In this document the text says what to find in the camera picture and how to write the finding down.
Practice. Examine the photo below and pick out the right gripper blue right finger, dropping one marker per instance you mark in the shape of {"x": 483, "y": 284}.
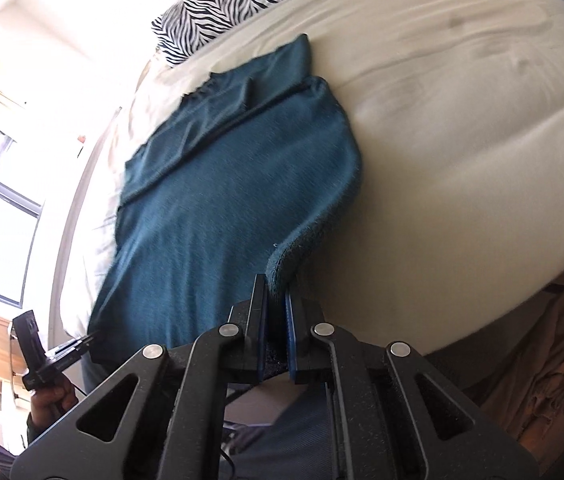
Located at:
{"x": 392, "y": 414}

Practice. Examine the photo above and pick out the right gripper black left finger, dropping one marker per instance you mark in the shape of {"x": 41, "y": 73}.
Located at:
{"x": 160, "y": 416}

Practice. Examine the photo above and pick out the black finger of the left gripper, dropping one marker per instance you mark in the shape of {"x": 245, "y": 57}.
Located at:
{"x": 70, "y": 352}

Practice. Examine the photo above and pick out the dark teal knit sweater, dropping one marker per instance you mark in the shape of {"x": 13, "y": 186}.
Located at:
{"x": 244, "y": 178}

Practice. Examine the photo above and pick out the person's left hand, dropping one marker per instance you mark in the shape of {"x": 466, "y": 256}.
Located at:
{"x": 49, "y": 403}

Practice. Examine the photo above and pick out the brown crumpled cloth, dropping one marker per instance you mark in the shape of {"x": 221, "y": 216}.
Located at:
{"x": 525, "y": 395}

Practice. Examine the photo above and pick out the beige bed sheet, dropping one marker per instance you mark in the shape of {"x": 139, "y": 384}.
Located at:
{"x": 458, "y": 110}

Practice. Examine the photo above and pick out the zebra print pillow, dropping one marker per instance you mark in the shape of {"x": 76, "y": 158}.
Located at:
{"x": 190, "y": 25}

